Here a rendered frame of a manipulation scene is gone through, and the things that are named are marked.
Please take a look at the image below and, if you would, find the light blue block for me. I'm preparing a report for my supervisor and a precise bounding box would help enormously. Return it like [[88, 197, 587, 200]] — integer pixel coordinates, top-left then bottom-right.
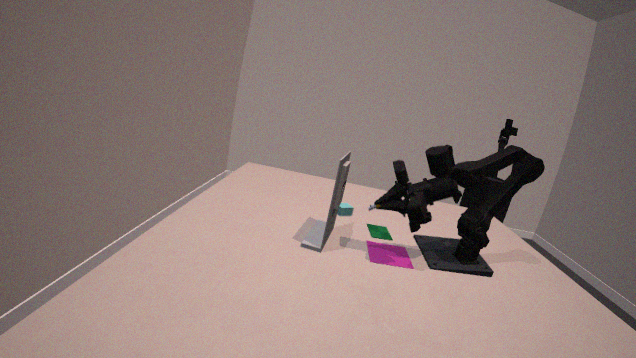
[[337, 203, 354, 216]]

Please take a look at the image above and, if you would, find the green flat square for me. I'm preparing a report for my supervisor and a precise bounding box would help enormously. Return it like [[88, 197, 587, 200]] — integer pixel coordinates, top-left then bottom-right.
[[367, 224, 393, 241]]

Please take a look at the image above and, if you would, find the magenta square marking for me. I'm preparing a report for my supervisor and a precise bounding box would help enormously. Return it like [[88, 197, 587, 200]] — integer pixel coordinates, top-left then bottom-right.
[[367, 240, 414, 269]]

